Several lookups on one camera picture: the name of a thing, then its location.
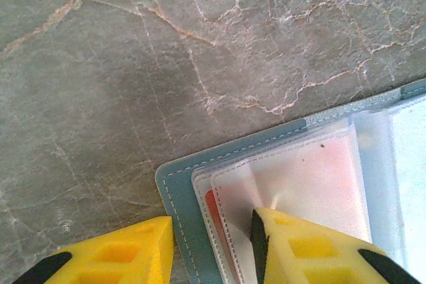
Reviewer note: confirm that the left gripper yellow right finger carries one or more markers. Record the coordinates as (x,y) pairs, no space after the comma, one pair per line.
(316,257)

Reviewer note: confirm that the red credit card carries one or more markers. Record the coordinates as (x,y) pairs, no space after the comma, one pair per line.
(213,204)

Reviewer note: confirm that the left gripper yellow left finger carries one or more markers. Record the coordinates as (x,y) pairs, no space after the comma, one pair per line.
(116,257)

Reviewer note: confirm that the blue leather card holder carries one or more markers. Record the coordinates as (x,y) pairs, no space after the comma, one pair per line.
(179,191)

